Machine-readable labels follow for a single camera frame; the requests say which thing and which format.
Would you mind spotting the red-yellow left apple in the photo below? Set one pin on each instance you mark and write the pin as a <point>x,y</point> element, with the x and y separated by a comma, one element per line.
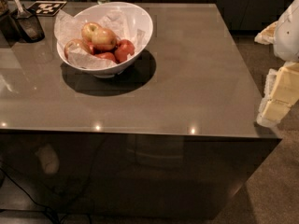
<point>76,43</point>

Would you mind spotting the black white marker tag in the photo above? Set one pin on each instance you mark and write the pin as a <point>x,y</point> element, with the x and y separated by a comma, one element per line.
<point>47,8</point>

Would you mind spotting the dark container with scoop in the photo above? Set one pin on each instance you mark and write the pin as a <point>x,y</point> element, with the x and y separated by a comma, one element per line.
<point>28,26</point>

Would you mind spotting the red bottom apple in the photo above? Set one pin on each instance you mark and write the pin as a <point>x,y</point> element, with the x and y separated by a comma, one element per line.
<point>106,55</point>

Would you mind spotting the white bowl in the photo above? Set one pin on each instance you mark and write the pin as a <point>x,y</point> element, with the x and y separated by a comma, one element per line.
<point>137,22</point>

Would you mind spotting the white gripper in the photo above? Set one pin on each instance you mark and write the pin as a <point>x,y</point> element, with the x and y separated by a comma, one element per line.
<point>288,34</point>

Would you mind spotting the red apple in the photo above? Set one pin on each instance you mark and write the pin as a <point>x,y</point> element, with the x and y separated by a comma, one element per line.
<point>124,48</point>
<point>106,55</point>

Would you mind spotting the yellow-green back apple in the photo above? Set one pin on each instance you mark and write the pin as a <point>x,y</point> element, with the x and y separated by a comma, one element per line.
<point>88,29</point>

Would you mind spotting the yellow-red top apple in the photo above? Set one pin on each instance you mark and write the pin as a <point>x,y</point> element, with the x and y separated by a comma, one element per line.
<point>104,39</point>

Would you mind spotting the red right apple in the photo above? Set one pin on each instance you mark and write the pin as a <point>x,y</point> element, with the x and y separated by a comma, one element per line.
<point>124,48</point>

